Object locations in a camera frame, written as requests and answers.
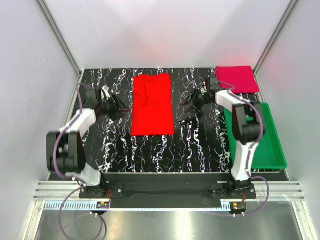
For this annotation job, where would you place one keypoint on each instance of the folded magenta t shirt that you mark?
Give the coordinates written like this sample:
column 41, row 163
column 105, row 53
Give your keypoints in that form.
column 239, row 79

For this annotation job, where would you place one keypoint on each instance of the aluminium front rail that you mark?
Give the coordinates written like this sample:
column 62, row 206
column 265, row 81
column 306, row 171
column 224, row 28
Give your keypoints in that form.
column 277, row 190

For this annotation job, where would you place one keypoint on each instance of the white slotted cable duct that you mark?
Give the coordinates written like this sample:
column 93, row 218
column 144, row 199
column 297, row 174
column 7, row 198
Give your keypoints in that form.
column 214, row 205

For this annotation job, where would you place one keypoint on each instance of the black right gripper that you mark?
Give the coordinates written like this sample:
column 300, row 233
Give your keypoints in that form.
column 193, row 109

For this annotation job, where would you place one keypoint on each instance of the aluminium frame post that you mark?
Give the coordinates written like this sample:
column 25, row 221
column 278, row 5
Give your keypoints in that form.
column 290, row 9
column 44, row 8

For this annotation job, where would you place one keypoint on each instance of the black marbled table mat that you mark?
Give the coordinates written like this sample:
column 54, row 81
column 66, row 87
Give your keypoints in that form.
column 200, row 143

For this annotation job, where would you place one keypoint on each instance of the green plastic tray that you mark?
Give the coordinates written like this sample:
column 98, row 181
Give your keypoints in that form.
column 269, row 155

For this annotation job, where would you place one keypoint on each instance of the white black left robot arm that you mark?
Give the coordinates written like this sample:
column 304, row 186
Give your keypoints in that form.
column 65, row 153

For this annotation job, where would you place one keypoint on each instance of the red t shirt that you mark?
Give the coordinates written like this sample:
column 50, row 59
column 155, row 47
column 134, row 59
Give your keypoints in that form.
column 152, row 110

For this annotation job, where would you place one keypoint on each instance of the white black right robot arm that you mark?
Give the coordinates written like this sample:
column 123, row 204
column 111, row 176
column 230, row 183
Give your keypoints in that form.
column 248, row 128

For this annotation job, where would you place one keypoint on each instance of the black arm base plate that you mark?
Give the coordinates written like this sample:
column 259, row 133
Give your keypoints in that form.
column 171, row 187

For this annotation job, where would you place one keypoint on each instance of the right aluminium frame post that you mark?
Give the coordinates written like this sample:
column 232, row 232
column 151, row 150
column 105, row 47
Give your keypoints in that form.
column 290, row 9

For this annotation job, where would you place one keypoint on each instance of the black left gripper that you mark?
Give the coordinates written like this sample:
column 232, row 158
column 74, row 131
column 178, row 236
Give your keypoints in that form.
column 116, row 110

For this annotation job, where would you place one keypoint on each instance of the left aluminium frame post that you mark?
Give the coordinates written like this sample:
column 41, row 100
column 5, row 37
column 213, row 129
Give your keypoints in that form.
column 44, row 8

